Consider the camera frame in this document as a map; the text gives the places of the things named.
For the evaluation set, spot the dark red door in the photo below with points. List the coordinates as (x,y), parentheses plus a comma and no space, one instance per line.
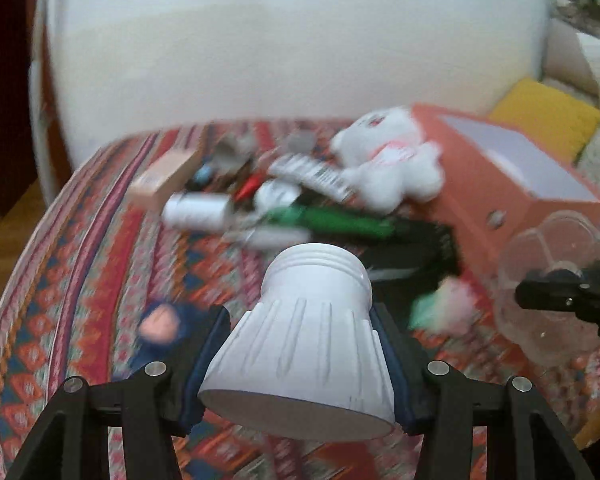
(5,85)

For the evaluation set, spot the white plush bear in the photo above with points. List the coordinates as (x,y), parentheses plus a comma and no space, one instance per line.
(390,160)

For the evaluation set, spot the white bottle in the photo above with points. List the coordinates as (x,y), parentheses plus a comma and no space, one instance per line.
(197,211)

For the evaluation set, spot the yellow cushion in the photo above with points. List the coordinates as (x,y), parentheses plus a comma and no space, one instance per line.
(545,115)

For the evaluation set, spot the white lamp housing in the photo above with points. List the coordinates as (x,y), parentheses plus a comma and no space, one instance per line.
(300,340)

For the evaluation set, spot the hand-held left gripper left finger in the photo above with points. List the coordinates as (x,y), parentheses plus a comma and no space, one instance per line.
(205,360)

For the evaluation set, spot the clear flower-shaped plastic box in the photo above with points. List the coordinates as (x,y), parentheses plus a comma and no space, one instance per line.
(545,250)

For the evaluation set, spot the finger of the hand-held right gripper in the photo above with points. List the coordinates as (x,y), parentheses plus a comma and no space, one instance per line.
(550,292)

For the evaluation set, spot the red clip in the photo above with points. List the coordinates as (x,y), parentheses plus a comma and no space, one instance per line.
(250,187)

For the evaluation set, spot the small doll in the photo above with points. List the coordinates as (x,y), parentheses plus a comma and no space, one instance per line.
(157,325)

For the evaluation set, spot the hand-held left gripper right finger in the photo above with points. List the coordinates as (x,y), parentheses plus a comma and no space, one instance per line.
(402,400)

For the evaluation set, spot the black comb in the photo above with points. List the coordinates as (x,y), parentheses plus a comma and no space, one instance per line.
(415,255)

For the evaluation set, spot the beige cushion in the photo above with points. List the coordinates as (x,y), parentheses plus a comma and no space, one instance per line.
(570,60)

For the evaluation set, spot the white striped packet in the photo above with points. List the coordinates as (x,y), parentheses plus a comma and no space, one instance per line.
(310,172)

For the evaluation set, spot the small grey object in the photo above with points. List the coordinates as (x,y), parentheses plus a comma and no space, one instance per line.
(300,142)

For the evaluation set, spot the green tool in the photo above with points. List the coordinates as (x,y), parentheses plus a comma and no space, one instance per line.
(330,220)

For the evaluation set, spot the white pole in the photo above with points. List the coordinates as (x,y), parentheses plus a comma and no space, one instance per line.
(39,85)

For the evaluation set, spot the white round disc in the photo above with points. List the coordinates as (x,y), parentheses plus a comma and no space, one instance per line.
(277,196)

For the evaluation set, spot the small brown cardboard box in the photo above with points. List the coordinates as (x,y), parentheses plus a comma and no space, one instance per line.
(162,177)

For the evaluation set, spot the pink cardboard box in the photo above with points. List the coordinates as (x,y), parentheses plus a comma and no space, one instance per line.
(480,185)

